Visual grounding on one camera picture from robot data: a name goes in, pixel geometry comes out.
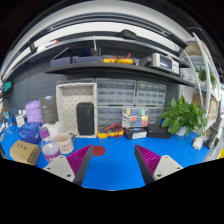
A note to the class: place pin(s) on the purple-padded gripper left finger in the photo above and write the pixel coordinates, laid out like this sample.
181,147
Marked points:
72,167

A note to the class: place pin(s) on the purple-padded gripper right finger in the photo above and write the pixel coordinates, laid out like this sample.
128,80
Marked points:
154,167

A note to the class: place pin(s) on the beige ribbed mug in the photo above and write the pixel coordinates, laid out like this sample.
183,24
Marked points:
65,142

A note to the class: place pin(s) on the red round coaster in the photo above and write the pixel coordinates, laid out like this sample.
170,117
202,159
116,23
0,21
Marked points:
98,150

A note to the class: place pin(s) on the clear bottle with purple cap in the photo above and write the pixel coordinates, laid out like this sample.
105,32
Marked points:
49,147

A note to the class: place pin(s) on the flat black device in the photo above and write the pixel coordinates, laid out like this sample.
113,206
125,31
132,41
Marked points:
156,131

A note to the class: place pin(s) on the small black box with label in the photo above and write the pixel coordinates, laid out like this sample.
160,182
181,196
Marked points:
135,133

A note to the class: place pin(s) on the yellow multimeter with red leads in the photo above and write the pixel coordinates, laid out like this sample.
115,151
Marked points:
114,131

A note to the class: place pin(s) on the small white adapter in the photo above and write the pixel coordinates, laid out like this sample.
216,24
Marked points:
197,143

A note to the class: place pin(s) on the clear box of coloured parts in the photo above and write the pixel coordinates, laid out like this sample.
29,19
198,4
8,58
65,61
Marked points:
134,117

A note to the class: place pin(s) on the brown cardboard box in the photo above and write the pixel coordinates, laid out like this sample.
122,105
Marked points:
25,152

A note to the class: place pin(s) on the black rectangular speaker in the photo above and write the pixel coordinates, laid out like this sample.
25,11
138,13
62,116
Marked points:
85,118

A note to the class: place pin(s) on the blue tissue pack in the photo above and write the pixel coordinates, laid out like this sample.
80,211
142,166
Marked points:
29,132

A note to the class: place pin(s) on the dark grey booklet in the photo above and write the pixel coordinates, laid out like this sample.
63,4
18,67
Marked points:
49,109

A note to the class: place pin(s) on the green potted plant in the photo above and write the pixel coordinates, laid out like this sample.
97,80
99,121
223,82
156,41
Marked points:
180,113

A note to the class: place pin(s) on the purple plastic bag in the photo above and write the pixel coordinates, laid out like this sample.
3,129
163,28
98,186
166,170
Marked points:
33,111

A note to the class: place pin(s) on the white pegboard tray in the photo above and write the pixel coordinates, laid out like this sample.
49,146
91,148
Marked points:
68,96

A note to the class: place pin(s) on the grey drawer organiser cabinet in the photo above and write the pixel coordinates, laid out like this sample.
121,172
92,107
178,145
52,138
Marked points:
113,95

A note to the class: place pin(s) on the white metal rack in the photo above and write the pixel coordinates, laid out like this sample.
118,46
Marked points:
204,77

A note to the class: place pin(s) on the dark upper shelf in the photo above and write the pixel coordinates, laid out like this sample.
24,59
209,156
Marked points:
117,68

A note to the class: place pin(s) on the dark blue box on shelf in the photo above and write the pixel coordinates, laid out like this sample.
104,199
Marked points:
74,60

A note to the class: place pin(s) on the yellow tool on shelf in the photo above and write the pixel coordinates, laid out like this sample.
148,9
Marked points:
118,60

